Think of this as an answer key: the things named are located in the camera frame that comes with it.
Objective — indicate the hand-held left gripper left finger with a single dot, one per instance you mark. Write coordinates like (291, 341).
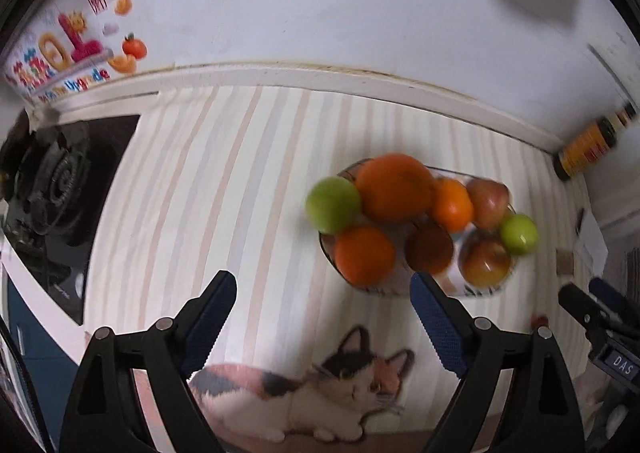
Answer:
(210, 323)

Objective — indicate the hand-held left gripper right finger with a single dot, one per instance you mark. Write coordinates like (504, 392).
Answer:
(440, 323)

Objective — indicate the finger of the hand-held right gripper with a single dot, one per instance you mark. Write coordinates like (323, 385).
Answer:
(612, 295)
(580, 305)

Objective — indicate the oval floral plate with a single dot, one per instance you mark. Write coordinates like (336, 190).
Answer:
(395, 285)

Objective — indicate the dark brown round fruit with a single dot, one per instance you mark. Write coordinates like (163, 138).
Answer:
(429, 248)

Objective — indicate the red-green apple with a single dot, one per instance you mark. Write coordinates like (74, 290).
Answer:
(486, 259)

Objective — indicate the green apple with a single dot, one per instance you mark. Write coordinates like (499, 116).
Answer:
(334, 205)
(519, 234)

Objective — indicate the small orange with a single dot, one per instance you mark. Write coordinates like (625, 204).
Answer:
(452, 205)
(364, 254)

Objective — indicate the red apple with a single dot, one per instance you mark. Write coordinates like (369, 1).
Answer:
(489, 203)

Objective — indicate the large orange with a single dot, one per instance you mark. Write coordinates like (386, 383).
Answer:
(395, 188)

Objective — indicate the cherry tomato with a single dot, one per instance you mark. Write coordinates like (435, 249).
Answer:
(538, 319)

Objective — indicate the small brown square coaster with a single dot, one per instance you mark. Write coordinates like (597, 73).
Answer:
(565, 263)

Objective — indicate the white paper packet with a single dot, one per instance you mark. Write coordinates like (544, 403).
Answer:
(591, 235)

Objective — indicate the striped cat print mat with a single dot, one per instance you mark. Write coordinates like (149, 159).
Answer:
(225, 173)

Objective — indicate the soy sauce bottle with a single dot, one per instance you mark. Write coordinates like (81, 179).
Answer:
(592, 143)

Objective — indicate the blue kitchen cabinet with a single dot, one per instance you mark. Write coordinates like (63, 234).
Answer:
(30, 348)

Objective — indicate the black gas stove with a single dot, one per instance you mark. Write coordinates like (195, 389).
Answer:
(65, 203)

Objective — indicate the colourful wall sticker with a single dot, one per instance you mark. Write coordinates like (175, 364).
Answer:
(70, 48)

